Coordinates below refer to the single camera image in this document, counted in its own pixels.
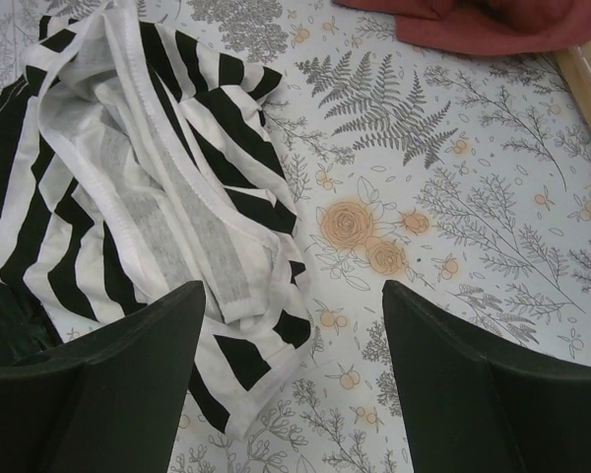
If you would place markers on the red tank top green trim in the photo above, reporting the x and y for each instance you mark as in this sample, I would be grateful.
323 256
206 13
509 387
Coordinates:
486 28

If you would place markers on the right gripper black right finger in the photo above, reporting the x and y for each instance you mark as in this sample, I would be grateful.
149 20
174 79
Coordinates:
475 402

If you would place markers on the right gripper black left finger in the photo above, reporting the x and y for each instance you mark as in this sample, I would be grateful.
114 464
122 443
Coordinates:
108 401

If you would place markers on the floral tablecloth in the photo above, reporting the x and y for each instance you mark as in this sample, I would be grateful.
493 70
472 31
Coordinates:
466 179

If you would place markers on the black white striped tank top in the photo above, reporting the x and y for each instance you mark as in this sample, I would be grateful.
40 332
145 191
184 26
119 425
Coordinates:
134 159

